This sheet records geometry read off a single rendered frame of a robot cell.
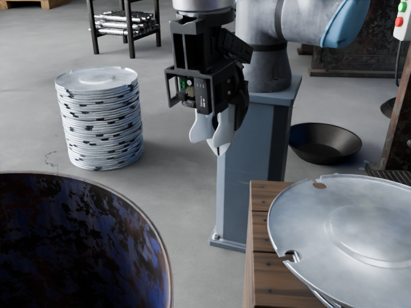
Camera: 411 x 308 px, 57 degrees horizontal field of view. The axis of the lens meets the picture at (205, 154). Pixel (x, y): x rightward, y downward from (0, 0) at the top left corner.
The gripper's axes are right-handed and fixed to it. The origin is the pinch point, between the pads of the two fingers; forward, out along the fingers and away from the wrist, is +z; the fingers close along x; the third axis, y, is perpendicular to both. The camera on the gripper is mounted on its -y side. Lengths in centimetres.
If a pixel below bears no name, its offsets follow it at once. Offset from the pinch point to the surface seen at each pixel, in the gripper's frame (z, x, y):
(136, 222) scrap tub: -1.0, 0.7, 20.5
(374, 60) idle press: 51, -10, -211
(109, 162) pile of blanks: 43, -70, -37
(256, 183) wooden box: 12.2, 1.8, -8.8
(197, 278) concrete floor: 46.7, -14.7, -9.2
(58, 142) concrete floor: 45, -105, -43
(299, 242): 8.1, 14.9, 6.3
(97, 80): 15, -77, -46
